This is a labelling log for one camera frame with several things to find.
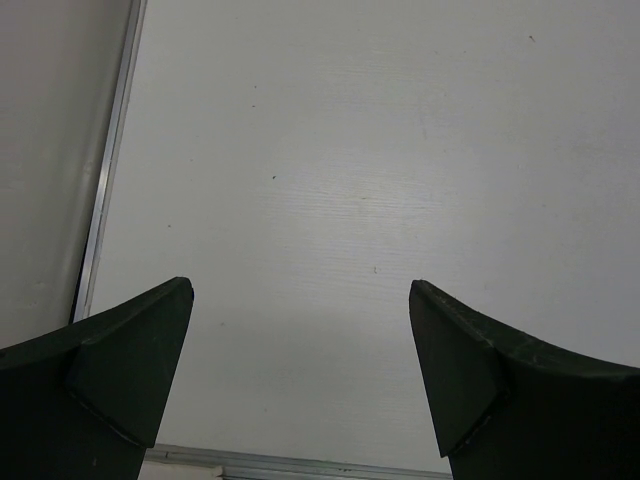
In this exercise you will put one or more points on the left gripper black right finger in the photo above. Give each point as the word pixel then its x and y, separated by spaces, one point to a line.
pixel 506 405

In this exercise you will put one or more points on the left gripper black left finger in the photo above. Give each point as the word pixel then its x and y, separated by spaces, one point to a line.
pixel 86 401

